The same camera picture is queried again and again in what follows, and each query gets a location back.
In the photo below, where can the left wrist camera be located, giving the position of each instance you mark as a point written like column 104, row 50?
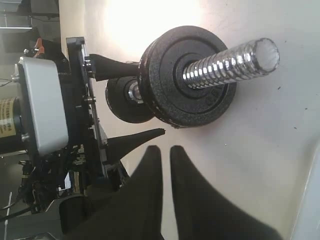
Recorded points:
column 40, row 87

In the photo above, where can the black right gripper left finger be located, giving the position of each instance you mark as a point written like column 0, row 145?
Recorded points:
column 135, row 211

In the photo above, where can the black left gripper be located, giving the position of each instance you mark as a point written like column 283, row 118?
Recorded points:
column 97, row 162

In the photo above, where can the chrome dumbbell bar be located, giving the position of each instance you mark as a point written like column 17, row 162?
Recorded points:
column 253, row 59

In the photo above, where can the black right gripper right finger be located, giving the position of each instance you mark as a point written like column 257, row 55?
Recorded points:
column 203, row 213

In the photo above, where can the white plastic tray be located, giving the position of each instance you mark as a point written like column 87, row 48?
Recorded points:
column 307, row 222

